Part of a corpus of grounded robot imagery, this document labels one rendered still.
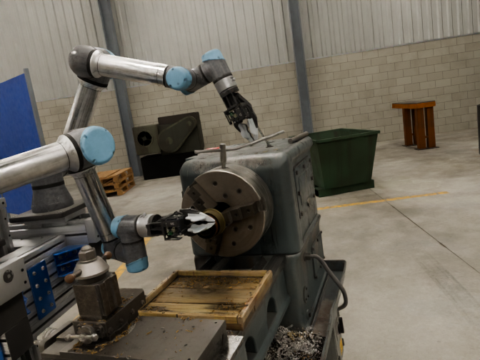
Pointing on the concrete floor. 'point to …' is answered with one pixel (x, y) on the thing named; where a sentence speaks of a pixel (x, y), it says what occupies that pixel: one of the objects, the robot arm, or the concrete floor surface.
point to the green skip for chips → (343, 160)
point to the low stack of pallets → (109, 180)
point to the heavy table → (418, 123)
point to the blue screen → (18, 133)
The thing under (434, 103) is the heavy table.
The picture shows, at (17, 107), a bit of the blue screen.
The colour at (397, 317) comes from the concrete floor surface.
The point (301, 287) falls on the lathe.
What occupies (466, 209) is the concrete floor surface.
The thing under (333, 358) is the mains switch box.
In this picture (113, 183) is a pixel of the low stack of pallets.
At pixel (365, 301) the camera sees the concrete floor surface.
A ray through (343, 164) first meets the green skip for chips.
